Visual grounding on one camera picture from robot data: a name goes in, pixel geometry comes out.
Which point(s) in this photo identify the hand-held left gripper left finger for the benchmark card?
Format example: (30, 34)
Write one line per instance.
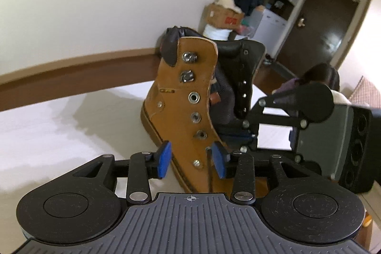
(164, 158)

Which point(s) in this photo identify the red-label cardboard box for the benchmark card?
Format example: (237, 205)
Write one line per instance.
(221, 16)

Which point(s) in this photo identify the quilted beige cushion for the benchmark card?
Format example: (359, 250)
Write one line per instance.
(366, 90)

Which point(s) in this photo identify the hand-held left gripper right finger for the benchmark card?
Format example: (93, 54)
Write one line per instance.
(218, 160)

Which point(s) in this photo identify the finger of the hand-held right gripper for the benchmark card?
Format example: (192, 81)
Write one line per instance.
(276, 120)
(285, 152)

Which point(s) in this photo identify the dark wooden door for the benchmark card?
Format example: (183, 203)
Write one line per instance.
(324, 22)

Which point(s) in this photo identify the tan leather boot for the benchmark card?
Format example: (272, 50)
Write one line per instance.
(178, 111)

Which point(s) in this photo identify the cream sun hat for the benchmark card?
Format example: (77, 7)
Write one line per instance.
(227, 3)

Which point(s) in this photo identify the white plastic bucket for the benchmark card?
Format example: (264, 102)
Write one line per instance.
(217, 33)

